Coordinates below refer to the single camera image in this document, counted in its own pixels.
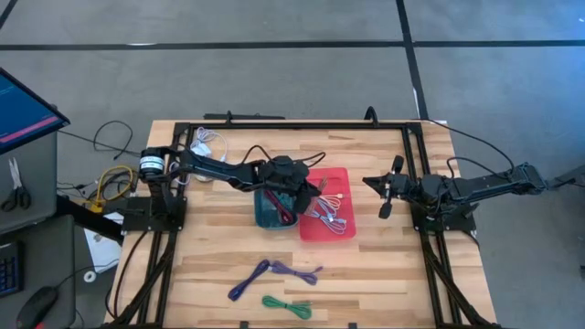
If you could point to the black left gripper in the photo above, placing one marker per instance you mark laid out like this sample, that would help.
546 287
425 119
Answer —
283 183

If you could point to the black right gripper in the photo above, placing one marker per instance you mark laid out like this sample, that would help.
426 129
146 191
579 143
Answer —
411 187

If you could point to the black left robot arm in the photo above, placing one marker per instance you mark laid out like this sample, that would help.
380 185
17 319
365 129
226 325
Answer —
215 169

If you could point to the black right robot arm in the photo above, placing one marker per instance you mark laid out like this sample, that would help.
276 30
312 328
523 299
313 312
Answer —
484 185

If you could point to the red translucent plastic bin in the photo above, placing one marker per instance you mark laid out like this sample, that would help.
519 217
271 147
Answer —
338 180

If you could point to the teal plastic basket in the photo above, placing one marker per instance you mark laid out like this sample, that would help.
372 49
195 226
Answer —
265 221

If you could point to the white paper sheet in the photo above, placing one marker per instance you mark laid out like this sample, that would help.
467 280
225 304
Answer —
105 251

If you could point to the grey side desk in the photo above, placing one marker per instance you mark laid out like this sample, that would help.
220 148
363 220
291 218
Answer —
41 183

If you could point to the black computer mouse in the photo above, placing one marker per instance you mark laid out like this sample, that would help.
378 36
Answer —
36 308

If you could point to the computer monitor with blue screen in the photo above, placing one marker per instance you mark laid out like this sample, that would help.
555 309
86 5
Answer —
23 109

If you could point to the black keyboard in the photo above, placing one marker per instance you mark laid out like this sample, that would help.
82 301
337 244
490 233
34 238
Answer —
9 269

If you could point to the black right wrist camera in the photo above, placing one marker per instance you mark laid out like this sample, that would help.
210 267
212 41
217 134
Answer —
398 180

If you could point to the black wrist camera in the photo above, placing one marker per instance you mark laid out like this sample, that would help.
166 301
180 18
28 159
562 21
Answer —
398 180
281 165

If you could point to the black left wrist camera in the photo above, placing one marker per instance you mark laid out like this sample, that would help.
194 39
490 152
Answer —
281 165

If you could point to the black aluminium table frame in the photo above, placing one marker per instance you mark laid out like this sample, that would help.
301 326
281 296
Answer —
329 124

